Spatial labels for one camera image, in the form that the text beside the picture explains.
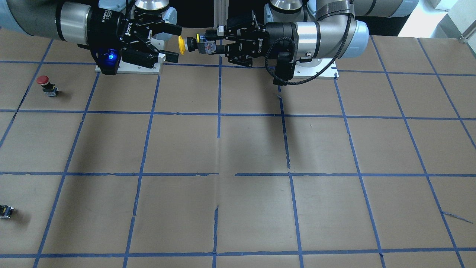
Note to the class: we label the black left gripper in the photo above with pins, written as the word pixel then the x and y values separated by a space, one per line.
pixel 279 36

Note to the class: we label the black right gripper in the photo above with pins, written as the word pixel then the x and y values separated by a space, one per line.
pixel 107 25

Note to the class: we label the yellow push button switch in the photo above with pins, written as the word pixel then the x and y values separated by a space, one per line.
pixel 200 44

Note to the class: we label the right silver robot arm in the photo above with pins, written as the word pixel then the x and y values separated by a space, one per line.
pixel 68 20

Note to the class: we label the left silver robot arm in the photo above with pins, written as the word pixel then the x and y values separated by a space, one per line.
pixel 328 28

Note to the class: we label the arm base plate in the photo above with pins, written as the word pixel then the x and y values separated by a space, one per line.
pixel 307 70
pixel 134 61

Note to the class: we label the aluminium frame post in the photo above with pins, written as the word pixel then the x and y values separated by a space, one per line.
pixel 220 12

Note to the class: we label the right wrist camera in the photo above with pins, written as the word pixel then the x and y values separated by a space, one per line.
pixel 107 59

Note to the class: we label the red push button switch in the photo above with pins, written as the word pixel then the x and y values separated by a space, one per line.
pixel 48 88

